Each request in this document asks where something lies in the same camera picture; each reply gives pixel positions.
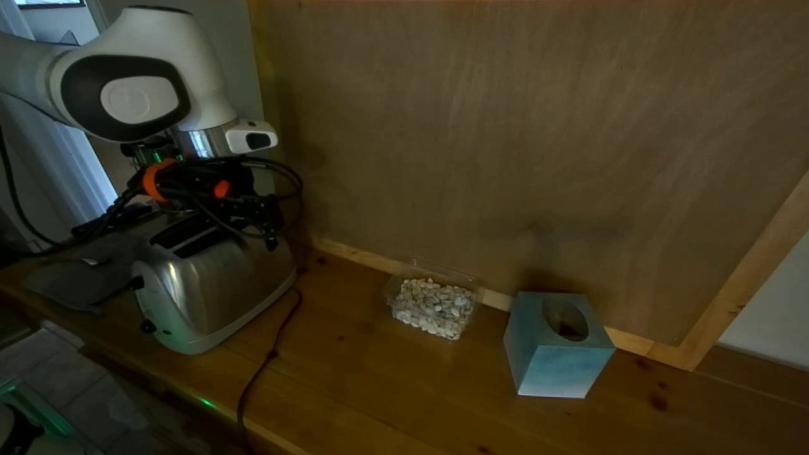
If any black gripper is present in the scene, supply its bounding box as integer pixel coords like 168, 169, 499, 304
162, 157, 287, 253

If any silver two-slot toaster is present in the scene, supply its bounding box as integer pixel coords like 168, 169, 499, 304
132, 210, 301, 357

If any grey flat kitchen scale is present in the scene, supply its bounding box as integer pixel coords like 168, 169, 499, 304
24, 229, 160, 315

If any crumpled foil ball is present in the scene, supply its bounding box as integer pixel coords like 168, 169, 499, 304
385, 272, 484, 343

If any large plywood board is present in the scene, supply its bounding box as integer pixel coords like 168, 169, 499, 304
245, 0, 809, 375

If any blue tissue box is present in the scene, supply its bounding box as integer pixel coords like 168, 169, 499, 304
500, 289, 619, 403

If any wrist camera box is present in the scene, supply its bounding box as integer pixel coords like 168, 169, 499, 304
220, 119, 282, 160

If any black cable with orange plug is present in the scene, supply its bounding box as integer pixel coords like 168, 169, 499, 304
68, 151, 307, 247

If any black toaster power cord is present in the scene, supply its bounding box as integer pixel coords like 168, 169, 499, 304
232, 286, 307, 455

